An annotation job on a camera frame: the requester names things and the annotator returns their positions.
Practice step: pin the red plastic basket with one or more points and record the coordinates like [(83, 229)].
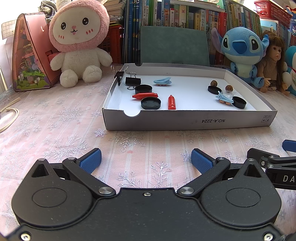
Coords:
[(272, 9)]

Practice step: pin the pink triangular miniature house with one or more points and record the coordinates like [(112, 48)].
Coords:
[(30, 69)]

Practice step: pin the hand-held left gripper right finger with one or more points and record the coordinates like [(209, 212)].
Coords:
[(201, 160)]

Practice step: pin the grey crumpled cloth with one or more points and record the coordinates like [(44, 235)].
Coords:
[(45, 7)]

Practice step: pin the grid cutting mat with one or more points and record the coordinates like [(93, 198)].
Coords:
[(8, 30)]

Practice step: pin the small red plastic bottle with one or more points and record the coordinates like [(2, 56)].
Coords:
[(171, 103)]

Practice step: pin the brown hazelnut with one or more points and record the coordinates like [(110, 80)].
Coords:
[(214, 83), (229, 88)]

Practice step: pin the blue alien plush toy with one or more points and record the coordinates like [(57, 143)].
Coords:
[(242, 44)]

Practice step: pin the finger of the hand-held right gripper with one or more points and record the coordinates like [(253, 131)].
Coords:
[(290, 146), (256, 154)]

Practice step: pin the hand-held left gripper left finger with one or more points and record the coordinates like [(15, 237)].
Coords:
[(91, 161)]

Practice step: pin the black round plastic cap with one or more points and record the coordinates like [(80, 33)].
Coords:
[(150, 103), (143, 88), (214, 90), (239, 103)]

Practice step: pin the red plastic crate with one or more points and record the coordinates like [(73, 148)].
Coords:
[(113, 41)]

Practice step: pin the blue gift bag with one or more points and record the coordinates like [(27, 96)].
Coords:
[(291, 20)]

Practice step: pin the stack of flat books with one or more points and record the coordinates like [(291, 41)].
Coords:
[(115, 11)]

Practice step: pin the blue robot cat plush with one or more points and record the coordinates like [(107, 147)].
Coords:
[(291, 69)]

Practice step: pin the green suede notebook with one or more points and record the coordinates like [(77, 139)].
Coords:
[(173, 46)]

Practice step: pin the black binder clip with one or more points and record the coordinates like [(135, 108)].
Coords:
[(133, 81), (119, 76)]

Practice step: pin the small clear plastic cup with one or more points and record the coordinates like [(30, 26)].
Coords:
[(229, 94)]

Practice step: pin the long-haired baby doll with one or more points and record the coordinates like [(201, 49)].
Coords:
[(270, 64)]

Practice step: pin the pink bunny plush toy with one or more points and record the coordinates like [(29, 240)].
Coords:
[(76, 30)]

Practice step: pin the grey cardboard box tray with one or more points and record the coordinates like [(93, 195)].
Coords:
[(185, 121)]

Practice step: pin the pink snowflake tablecloth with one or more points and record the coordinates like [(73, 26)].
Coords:
[(69, 129)]

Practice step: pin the row of upright books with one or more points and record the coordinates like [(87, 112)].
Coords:
[(180, 16)]

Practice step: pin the blue hair clip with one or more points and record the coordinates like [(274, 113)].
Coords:
[(161, 81), (222, 99)]

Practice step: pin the red plastic chili piece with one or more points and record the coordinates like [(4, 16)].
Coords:
[(144, 95)]

